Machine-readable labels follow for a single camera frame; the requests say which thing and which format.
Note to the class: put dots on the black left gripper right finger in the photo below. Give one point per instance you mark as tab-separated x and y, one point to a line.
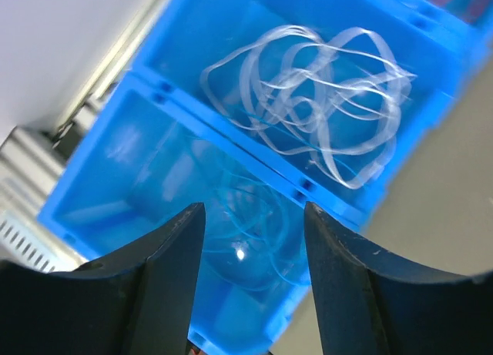
369	300

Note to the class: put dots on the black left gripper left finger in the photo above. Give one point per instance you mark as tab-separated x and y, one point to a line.
137	299

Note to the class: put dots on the blue plastic bin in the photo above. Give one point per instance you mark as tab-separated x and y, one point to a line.
255	108

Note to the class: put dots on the grey slotted cable duct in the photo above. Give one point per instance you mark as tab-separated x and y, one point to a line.
20	240

